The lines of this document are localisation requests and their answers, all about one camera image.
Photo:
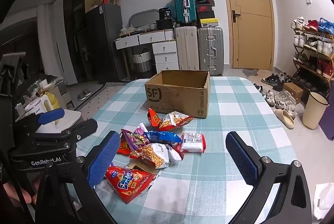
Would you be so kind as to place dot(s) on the red cone snack packet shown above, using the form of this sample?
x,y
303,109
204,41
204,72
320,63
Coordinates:
x,y
127,183

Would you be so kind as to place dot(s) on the white drawer desk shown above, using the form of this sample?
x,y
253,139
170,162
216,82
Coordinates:
x,y
148,41

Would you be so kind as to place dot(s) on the blue cookie packet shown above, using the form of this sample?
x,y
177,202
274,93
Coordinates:
x,y
164,137

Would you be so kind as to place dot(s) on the shoe rack with shoes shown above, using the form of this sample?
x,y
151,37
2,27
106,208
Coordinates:
x,y
323,46

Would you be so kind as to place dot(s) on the person's left hand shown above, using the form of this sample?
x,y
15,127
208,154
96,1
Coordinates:
x,y
17,192

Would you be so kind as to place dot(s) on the woven laundry basket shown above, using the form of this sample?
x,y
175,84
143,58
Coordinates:
x,y
142,59

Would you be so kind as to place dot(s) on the arched mirror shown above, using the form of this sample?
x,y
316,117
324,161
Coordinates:
x,y
142,16

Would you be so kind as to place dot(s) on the brown cardboard box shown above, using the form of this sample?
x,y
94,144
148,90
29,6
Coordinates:
x,y
177,101

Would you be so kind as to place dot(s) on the loose sneakers group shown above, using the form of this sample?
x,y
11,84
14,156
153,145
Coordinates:
x,y
276,93

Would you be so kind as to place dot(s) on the cream waste bin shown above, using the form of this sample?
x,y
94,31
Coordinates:
x,y
314,110

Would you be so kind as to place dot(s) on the purple bag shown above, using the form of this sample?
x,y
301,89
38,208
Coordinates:
x,y
327,119

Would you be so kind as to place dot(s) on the yellow white shoe box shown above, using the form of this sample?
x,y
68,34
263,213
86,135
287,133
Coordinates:
x,y
208,23

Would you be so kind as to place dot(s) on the clear yellow cracker packet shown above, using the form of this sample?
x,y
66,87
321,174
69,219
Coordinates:
x,y
141,166

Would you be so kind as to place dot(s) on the small cardboard box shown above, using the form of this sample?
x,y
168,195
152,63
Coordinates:
x,y
292,90

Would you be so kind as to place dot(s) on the beige suitcase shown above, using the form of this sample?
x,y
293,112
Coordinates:
x,y
186,47

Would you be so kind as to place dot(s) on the white plastic bag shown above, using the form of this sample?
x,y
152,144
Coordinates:
x,y
323,203

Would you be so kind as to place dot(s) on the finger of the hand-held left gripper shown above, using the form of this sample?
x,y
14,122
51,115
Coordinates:
x,y
51,117
83,128

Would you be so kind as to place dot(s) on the grey door mat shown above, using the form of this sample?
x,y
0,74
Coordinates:
x,y
251,72

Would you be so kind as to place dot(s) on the white red-edged snack packet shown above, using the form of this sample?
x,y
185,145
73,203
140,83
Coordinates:
x,y
192,141

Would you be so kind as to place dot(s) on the pale plastic bag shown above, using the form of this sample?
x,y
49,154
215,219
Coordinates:
x,y
127,30

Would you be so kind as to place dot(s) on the wooden shoe rack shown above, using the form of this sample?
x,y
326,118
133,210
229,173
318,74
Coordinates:
x,y
318,34

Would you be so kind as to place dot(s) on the black shoe box dark label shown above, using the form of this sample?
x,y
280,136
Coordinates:
x,y
204,1

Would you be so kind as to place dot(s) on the black fridge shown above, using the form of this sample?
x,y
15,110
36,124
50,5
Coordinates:
x,y
103,41

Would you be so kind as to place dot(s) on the red cookie packet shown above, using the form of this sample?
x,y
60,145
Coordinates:
x,y
122,147

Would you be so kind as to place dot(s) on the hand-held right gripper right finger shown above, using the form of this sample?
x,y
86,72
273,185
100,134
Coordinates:
x,y
242,161

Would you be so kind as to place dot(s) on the grey slipper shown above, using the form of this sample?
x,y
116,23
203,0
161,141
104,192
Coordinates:
x,y
87,92
81,96

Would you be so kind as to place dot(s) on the dark red snack packet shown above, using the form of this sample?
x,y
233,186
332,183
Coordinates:
x,y
154,118

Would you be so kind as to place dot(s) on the black shoe box red logo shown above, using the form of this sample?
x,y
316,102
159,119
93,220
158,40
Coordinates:
x,y
204,8

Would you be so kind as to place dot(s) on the small orange stick snack packet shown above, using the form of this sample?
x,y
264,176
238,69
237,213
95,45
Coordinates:
x,y
173,121

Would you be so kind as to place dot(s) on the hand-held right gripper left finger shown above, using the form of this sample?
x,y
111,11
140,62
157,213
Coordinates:
x,y
104,158

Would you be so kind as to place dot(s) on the purple snack packet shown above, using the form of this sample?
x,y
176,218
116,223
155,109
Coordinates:
x,y
138,140

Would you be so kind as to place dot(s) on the dark wardrobe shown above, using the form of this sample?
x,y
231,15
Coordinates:
x,y
74,38

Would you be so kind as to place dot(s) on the yellow wooden door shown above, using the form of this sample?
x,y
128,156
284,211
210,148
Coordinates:
x,y
246,15

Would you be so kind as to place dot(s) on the plain black shoe box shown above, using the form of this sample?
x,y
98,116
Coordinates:
x,y
206,15

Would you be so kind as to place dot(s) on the silver suitcase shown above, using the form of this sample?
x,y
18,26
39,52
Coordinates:
x,y
210,50

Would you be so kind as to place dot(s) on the white kettle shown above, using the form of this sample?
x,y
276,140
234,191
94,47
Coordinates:
x,y
41,108

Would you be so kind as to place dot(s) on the teal suitcase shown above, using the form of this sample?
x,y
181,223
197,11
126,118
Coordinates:
x,y
184,3

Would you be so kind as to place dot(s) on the beige slide sandal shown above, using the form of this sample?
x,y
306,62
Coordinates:
x,y
284,117

